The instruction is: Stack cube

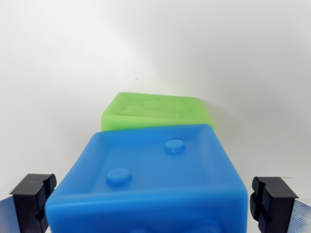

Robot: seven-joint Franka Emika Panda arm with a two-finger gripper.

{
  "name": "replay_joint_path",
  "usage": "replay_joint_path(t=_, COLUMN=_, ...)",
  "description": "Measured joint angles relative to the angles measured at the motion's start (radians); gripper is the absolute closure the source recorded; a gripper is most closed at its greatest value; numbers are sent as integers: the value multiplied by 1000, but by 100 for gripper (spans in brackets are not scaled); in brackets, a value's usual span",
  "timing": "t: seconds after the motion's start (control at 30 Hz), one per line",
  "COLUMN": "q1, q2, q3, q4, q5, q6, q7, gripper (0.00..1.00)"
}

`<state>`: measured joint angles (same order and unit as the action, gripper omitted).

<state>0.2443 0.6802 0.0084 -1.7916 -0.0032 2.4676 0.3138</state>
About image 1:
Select black silver gripper right finger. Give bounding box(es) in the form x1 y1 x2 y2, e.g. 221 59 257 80
249 176 311 233

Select black silver gripper left finger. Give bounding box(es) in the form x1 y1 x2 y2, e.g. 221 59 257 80
0 173 58 233

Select blue cube with embossed face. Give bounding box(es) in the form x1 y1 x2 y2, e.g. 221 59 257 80
45 123 249 233

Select green cube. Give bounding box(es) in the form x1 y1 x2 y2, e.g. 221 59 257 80
101 92 216 133

